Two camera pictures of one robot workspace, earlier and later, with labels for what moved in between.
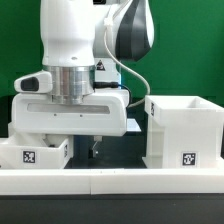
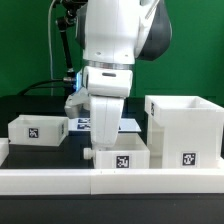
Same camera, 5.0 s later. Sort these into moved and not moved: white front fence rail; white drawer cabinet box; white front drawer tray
Moved: white front drawer tray
Not moved: white drawer cabinet box; white front fence rail
